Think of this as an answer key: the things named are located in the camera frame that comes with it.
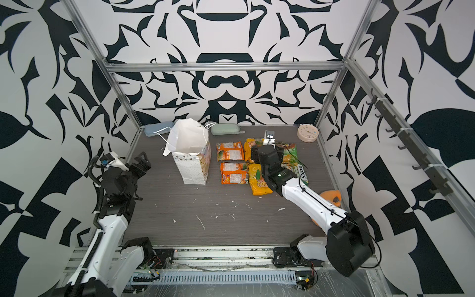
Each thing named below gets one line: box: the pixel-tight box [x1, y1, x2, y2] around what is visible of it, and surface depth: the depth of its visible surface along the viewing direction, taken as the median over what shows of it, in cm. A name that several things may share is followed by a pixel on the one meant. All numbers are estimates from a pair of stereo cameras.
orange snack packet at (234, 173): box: [220, 162, 249, 185], surface depth 98 cm
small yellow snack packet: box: [248, 163, 274, 196], surface depth 93 cm
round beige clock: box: [296, 123, 320, 143], surface depth 117 cm
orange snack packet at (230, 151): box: [216, 141, 245, 162], surface depth 107 cm
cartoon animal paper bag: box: [153, 118, 217, 186], surface depth 87 cm
